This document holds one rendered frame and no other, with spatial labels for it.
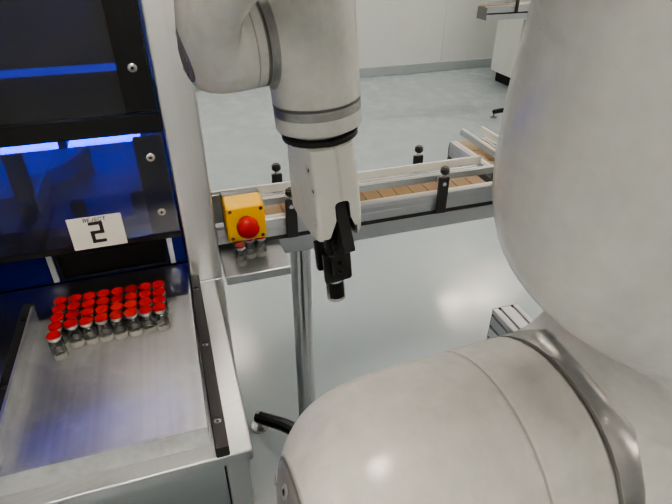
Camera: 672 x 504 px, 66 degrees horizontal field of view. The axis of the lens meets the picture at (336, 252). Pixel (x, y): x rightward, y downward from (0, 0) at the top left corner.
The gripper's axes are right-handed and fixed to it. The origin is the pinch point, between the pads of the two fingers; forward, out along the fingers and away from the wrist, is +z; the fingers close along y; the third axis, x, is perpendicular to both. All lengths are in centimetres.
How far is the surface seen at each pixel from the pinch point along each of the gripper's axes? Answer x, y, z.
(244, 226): -5.2, -34.4, 12.4
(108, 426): -31.7, -8.6, 23.1
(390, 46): 238, -488, 96
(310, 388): 6, -53, 78
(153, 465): -26.4, -0.4, 23.9
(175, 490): -34, -40, 83
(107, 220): -26.9, -38.6, 7.3
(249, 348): -4, -114, 112
